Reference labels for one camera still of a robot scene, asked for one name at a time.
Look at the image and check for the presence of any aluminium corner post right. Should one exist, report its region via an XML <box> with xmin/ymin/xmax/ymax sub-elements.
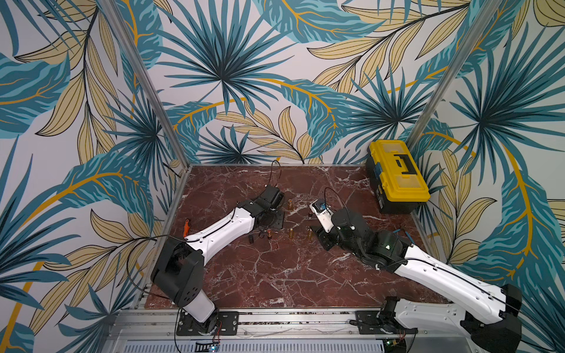
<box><xmin>406</xmin><ymin>0</ymin><xmax>502</xmax><ymax>149</ymax></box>

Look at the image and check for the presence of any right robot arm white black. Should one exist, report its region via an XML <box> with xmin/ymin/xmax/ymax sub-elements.
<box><xmin>310</xmin><ymin>200</ymin><xmax>522</xmax><ymax>352</ymax></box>

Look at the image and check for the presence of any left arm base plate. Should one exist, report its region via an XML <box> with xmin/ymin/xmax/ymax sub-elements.
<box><xmin>175</xmin><ymin>310</ymin><xmax>239</xmax><ymax>337</ymax></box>

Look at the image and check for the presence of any orange handled screwdriver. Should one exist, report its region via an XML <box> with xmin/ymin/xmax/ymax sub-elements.
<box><xmin>182</xmin><ymin>219</ymin><xmax>191</xmax><ymax>241</ymax></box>

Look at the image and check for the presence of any aluminium corner post left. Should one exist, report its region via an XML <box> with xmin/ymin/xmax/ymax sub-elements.
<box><xmin>99</xmin><ymin>0</ymin><xmax>190</xmax><ymax>171</ymax></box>

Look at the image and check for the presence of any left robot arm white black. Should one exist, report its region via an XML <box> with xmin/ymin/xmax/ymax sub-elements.
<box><xmin>151</xmin><ymin>185</ymin><xmax>284</xmax><ymax>324</ymax></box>

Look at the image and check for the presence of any aluminium corner post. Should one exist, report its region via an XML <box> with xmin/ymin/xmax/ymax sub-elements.
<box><xmin>99</xmin><ymin>0</ymin><xmax>190</xmax><ymax>171</ymax></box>
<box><xmin>406</xmin><ymin>0</ymin><xmax>502</xmax><ymax>149</ymax></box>

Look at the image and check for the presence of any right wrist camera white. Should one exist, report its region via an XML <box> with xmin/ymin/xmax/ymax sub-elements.
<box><xmin>310</xmin><ymin>199</ymin><xmax>333</xmax><ymax>235</ymax></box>

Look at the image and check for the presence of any aluminium frame rail front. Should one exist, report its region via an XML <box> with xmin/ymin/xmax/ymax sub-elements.
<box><xmin>102</xmin><ymin>308</ymin><xmax>482</xmax><ymax>352</ymax></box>

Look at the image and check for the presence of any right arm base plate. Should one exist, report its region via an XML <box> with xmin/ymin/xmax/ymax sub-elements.
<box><xmin>350</xmin><ymin>310</ymin><xmax>419</xmax><ymax>336</ymax></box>

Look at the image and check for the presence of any yellow black toolbox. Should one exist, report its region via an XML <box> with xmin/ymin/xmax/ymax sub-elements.
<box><xmin>366</xmin><ymin>140</ymin><xmax>431</xmax><ymax>215</ymax></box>

